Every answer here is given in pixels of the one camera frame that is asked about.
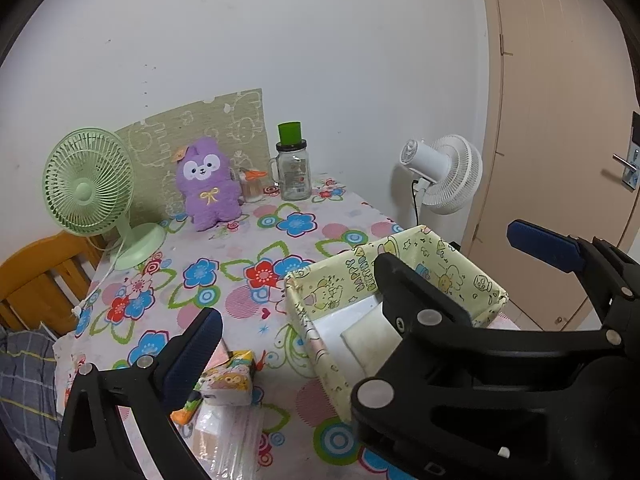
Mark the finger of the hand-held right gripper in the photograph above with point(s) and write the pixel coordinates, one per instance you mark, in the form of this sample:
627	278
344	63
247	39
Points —
450	341
545	246

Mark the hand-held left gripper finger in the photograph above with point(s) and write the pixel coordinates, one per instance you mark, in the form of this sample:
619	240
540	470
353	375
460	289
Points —
200	345

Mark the cartoon tissue packet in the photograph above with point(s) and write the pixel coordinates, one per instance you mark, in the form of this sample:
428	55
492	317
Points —
227	380

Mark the orange green small toy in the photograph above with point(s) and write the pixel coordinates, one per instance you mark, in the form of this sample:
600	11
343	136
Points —
185	410

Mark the yellow cartoon storage box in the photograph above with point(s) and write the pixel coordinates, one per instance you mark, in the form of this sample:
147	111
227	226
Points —
450	270

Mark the clear plastic packet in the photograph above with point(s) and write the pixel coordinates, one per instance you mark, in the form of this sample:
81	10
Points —
230	445

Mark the cream folded cloth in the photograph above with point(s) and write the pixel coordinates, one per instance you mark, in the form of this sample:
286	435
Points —
370	337

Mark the floral tablecloth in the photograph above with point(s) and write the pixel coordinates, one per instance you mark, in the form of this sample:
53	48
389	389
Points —
225	240

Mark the white standing fan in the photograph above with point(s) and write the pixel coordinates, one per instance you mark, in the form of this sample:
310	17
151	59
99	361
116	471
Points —
447	172

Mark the beige door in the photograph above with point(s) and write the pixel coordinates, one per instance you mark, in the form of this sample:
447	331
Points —
555	110

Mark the purple plush toy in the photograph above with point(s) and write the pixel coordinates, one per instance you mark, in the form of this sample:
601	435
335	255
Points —
207	195

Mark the small glass cup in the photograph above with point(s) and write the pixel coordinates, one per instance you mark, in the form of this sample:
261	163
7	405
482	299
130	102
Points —
251	189

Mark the grey plaid bedding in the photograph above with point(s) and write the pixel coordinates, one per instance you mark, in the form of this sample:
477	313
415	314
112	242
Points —
25	385

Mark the glass jar mug green lid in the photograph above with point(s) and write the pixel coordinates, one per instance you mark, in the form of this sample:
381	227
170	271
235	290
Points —
293	175

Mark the green desk fan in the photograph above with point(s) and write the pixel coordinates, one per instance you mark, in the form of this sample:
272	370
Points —
87	185

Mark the green patterned board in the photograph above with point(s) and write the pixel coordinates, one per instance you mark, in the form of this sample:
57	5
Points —
165	130

